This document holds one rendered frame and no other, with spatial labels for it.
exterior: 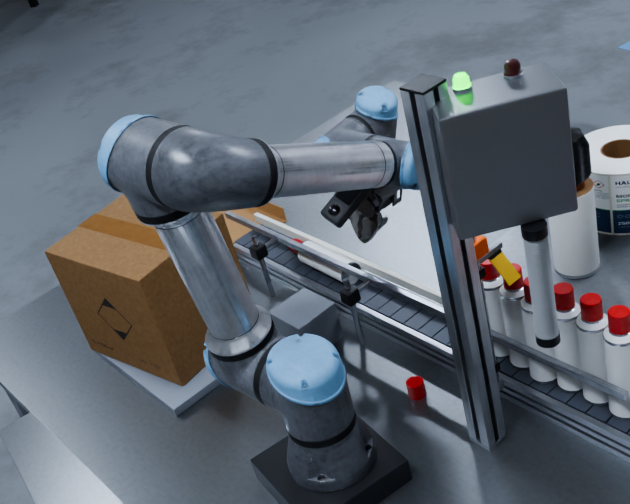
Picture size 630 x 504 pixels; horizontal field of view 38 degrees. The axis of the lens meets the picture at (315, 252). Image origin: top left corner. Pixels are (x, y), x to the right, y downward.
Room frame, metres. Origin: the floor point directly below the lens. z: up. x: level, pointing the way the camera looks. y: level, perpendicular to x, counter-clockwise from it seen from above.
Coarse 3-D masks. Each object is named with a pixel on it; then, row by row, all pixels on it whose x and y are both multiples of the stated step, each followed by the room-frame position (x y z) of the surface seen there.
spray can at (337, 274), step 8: (296, 240) 1.77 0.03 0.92; (312, 248) 1.70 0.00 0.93; (320, 248) 1.69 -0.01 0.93; (304, 256) 1.70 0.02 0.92; (336, 256) 1.65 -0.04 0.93; (312, 264) 1.68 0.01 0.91; (320, 264) 1.65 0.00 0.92; (352, 264) 1.61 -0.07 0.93; (328, 272) 1.63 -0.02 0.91; (336, 272) 1.61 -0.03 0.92; (344, 272) 1.59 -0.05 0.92; (352, 280) 1.60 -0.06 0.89
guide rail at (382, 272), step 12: (264, 216) 1.93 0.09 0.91; (276, 228) 1.88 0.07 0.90; (288, 228) 1.84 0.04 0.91; (312, 240) 1.76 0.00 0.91; (336, 252) 1.69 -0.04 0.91; (348, 252) 1.67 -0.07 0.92; (360, 264) 1.63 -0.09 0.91; (372, 264) 1.60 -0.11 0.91; (384, 276) 1.57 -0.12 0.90; (396, 276) 1.54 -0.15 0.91; (408, 288) 1.51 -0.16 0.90; (420, 288) 1.48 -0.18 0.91
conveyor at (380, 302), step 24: (240, 240) 1.91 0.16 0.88; (264, 240) 1.88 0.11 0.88; (288, 264) 1.75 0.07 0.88; (336, 288) 1.60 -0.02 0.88; (384, 312) 1.48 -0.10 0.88; (408, 312) 1.46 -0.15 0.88; (432, 336) 1.36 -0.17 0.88; (504, 360) 1.24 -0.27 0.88; (528, 384) 1.17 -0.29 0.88; (552, 384) 1.15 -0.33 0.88; (576, 408) 1.08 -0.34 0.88; (600, 408) 1.07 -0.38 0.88; (624, 432) 1.01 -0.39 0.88
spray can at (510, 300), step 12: (516, 264) 1.24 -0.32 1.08; (504, 288) 1.23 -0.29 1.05; (516, 288) 1.21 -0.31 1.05; (504, 300) 1.22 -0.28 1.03; (516, 300) 1.20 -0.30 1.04; (504, 312) 1.22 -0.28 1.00; (516, 312) 1.21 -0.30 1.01; (504, 324) 1.23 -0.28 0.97; (516, 324) 1.21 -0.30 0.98; (516, 336) 1.21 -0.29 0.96; (516, 360) 1.21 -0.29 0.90
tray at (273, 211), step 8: (248, 208) 2.13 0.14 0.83; (256, 208) 2.12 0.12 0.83; (264, 208) 2.09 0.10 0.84; (272, 208) 2.06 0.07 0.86; (280, 208) 2.03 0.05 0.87; (224, 216) 2.13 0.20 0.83; (248, 216) 2.09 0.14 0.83; (272, 216) 2.06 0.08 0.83; (280, 216) 2.04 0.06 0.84; (232, 224) 2.07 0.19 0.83; (240, 224) 2.06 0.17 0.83; (232, 232) 2.03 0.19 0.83; (240, 232) 2.02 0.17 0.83; (232, 240) 2.00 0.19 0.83
